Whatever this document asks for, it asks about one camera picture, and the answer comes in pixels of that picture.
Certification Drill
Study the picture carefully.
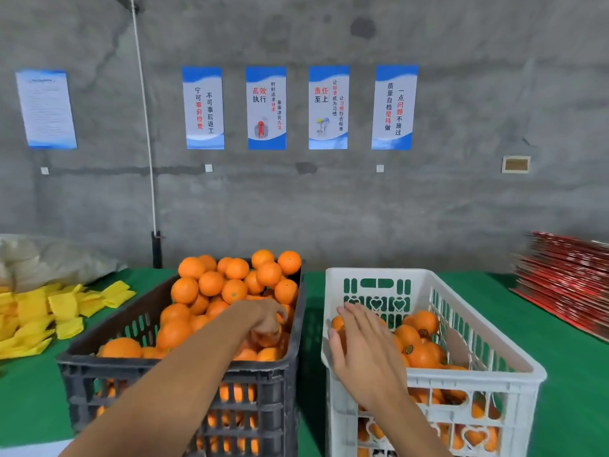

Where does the person's right hand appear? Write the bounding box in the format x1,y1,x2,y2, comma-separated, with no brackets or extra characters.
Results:
328,302,410,410

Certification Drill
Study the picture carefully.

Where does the person's left hand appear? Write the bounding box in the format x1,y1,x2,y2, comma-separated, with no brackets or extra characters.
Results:
223,298,287,350

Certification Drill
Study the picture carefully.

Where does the single orange fruit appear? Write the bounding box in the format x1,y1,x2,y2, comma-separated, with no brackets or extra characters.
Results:
250,317,285,348

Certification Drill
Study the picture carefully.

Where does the heap of labelled oranges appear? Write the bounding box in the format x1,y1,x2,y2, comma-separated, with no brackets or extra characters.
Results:
330,309,501,457

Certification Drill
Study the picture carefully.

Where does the pile of oranges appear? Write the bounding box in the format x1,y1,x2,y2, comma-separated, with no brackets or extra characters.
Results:
98,249,304,457

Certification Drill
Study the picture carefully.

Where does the white plastic crate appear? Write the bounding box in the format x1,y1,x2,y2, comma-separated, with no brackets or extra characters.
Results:
322,268,548,457

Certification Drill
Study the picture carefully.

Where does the black plastic crate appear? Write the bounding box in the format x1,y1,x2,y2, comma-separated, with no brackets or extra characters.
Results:
57,271,308,457

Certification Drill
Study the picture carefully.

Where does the person's left forearm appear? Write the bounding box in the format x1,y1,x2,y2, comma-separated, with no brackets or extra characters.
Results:
59,319,258,457

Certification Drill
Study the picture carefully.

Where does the green felt table cover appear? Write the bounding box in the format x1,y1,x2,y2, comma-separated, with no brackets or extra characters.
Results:
0,268,609,457

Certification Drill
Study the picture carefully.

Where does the beige woven sack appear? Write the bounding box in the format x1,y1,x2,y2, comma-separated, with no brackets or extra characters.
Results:
0,233,125,293

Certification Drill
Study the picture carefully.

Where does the stack of red cardboard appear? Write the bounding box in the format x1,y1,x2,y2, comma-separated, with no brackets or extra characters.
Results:
512,232,609,343

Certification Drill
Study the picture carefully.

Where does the pile of yellow bags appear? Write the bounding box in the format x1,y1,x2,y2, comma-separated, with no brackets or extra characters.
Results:
0,281,137,360

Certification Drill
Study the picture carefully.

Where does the white pole with black base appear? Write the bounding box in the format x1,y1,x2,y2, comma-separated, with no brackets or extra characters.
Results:
128,0,165,269

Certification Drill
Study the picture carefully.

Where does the white printed paper sheet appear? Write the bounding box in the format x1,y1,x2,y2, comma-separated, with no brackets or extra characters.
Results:
0,439,72,457

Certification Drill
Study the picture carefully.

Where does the white notice with blue border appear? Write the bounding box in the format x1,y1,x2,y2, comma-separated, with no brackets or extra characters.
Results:
15,70,78,150

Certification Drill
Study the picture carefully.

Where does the blue white wall poster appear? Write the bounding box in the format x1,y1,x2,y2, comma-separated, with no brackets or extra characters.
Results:
371,65,419,151
308,65,350,151
181,67,226,151
246,66,287,151

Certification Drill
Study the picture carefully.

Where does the beige wall plate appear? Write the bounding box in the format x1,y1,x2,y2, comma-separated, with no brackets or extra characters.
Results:
501,155,532,175

